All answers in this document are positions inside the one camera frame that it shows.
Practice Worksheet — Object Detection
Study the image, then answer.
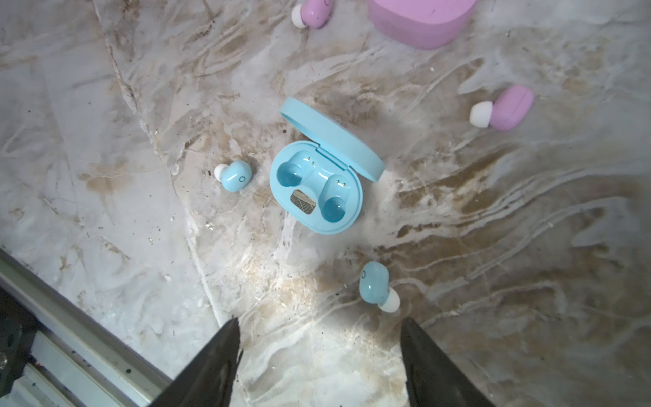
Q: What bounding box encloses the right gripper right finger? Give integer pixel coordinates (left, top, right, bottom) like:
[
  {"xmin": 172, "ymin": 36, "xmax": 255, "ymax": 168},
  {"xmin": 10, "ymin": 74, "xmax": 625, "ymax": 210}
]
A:
[{"xmin": 400, "ymin": 317, "xmax": 493, "ymax": 407}]

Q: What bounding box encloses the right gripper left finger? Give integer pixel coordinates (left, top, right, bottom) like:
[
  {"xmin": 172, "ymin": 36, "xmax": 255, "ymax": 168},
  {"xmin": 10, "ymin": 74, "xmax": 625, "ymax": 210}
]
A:
[{"xmin": 150, "ymin": 318, "xmax": 242, "ymax": 407}]

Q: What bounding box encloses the blue earbud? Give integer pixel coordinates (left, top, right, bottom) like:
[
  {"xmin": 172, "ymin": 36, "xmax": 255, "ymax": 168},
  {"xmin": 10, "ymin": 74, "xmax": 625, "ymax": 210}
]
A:
[
  {"xmin": 214, "ymin": 160, "xmax": 253, "ymax": 193},
  {"xmin": 359, "ymin": 261, "xmax": 401, "ymax": 313}
]

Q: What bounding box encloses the blue earbud charging case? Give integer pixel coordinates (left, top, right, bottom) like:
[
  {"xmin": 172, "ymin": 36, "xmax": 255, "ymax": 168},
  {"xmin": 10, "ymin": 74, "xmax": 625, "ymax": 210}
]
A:
[{"xmin": 270, "ymin": 98, "xmax": 386, "ymax": 235}]

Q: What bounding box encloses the pink earbud charging case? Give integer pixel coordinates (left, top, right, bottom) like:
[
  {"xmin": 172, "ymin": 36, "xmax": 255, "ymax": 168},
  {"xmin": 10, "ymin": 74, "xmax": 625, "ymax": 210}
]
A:
[{"xmin": 366, "ymin": 0, "xmax": 476, "ymax": 50}]

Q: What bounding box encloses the pink earbud right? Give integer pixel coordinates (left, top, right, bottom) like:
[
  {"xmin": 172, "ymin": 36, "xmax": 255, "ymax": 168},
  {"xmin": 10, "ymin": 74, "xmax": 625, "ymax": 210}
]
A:
[{"xmin": 469, "ymin": 85, "xmax": 534, "ymax": 132}]

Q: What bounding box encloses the pink earbud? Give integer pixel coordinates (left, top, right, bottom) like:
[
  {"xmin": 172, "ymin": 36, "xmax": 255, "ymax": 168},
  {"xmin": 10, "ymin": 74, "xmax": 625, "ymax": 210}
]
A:
[
  {"xmin": 469, "ymin": 85, "xmax": 534, "ymax": 132},
  {"xmin": 291, "ymin": 0, "xmax": 334, "ymax": 29}
]

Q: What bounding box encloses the pink earbud left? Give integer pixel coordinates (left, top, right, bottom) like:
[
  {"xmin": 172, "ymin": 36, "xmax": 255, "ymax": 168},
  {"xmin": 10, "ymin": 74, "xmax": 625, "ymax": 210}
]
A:
[{"xmin": 291, "ymin": 0, "xmax": 334, "ymax": 29}]

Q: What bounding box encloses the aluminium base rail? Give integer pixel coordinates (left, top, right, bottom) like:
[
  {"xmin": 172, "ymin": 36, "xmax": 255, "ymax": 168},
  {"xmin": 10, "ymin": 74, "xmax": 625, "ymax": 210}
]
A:
[{"xmin": 1, "ymin": 252, "xmax": 171, "ymax": 406}]

